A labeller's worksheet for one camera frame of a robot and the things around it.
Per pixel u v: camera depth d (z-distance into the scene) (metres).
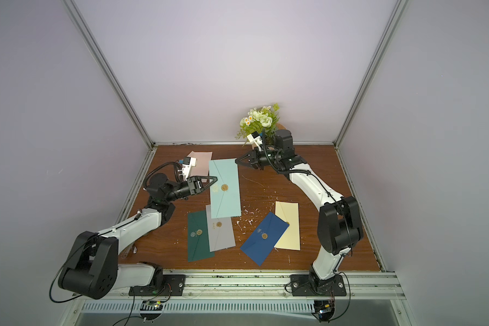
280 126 1.06
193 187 0.68
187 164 0.72
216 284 0.75
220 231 0.87
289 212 0.93
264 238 0.85
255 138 0.75
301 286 0.71
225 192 0.73
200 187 0.70
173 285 0.74
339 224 0.46
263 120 0.87
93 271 0.42
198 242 0.83
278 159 0.66
